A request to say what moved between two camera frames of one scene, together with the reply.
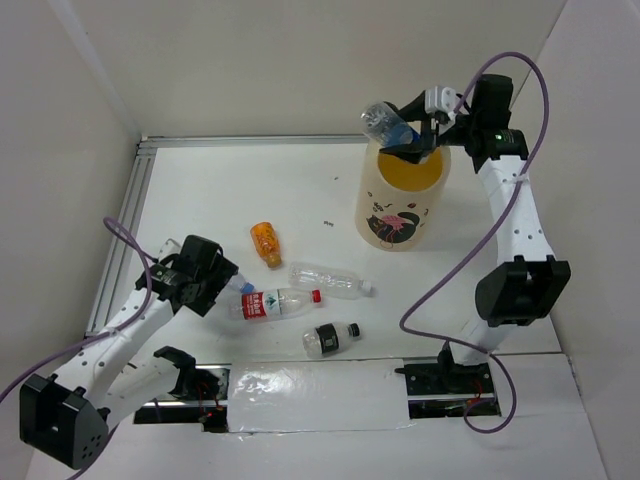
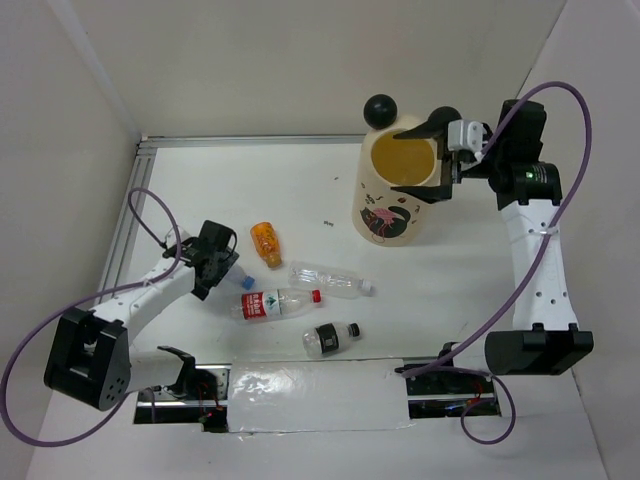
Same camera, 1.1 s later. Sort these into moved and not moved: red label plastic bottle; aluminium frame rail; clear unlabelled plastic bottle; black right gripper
Moved: black right gripper
Not moved: clear unlabelled plastic bottle; aluminium frame rail; red label plastic bottle
